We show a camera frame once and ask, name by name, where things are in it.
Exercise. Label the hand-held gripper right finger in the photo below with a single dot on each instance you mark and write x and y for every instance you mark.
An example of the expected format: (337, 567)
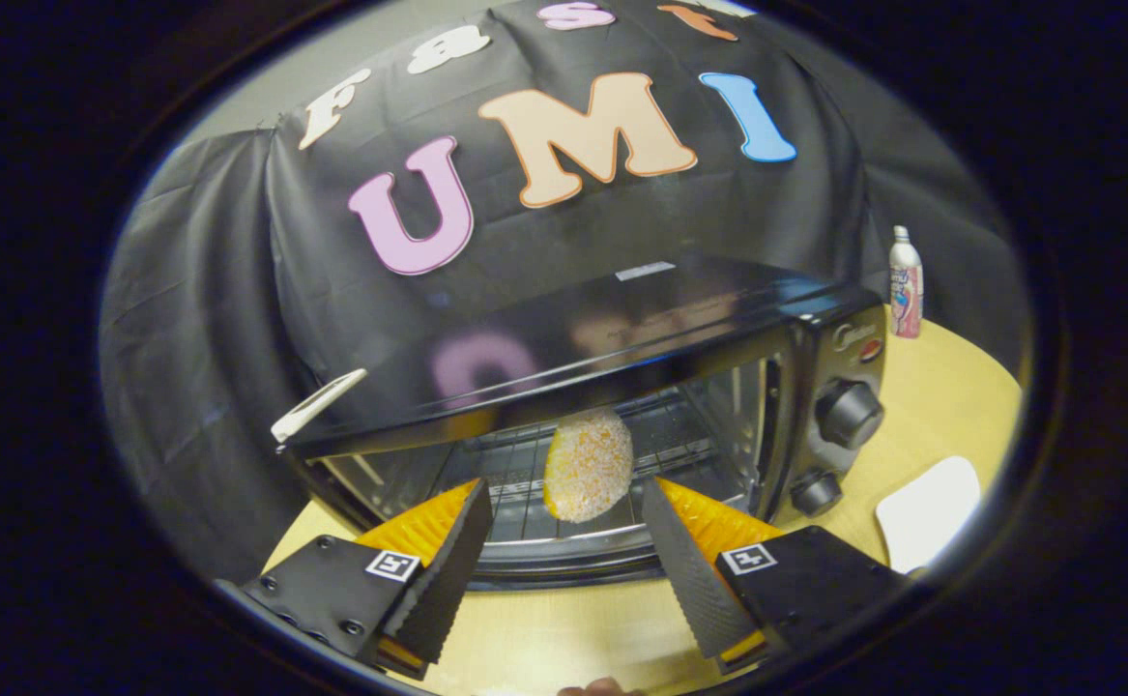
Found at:
(694, 580)

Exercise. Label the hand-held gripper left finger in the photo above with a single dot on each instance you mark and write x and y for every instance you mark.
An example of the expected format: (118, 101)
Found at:
(448, 570)

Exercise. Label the breaded croquette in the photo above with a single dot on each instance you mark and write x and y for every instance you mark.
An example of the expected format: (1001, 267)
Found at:
(588, 469)

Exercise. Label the black toaster oven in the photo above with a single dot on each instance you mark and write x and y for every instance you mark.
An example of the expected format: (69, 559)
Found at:
(621, 319)

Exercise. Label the white pop-up toaster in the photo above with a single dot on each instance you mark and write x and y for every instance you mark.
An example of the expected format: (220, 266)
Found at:
(317, 404)

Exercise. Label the white plate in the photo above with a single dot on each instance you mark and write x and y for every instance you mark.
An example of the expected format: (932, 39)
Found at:
(926, 512)

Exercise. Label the black backdrop cloth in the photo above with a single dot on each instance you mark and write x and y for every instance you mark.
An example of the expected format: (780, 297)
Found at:
(196, 338)

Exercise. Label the silver and pink bottle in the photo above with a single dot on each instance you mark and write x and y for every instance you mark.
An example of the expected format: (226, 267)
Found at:
(906, 285)

